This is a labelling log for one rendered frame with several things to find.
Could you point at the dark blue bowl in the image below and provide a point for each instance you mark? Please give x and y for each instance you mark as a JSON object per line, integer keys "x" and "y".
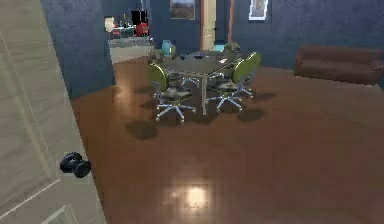
{"x": 199, "y": 56}

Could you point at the white lamp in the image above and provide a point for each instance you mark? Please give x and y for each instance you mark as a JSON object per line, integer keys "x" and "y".
{"x": 109, "y": 24}

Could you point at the black round door knob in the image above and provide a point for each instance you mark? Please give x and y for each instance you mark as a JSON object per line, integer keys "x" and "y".
{"x": 75, "y": 165}

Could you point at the black television set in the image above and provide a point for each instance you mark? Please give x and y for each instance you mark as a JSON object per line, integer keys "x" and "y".
{"x": 139, "y": 16}

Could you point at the teal bin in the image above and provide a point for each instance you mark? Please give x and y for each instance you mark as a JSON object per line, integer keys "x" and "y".
{"x": 167, "y": 47}

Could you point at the white framed picture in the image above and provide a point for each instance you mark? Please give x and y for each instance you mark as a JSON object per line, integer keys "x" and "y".
{"x": 258, "y": 9}

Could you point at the red chair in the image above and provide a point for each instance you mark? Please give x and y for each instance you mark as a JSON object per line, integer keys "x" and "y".
{"x": 141, "y": 29}

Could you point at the pale wooden room door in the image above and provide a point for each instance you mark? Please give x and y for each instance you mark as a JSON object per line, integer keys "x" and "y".
{"x": 30, "y": 110}
{"x": 208, "y": 25}

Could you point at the brown sofa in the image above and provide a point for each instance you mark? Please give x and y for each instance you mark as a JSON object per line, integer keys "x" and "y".
{"x": 338, "y": 64}

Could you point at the white flat object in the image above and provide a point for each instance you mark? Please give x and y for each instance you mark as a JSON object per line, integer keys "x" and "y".
{"x": 223, "y": 61}

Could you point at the dark grey table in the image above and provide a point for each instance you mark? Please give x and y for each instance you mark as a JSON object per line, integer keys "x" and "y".
{"x": 201, "y": 65}

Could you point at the dark framed landscape picture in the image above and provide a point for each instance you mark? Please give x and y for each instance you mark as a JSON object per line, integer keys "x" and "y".
{"x": 182, "y": 9}

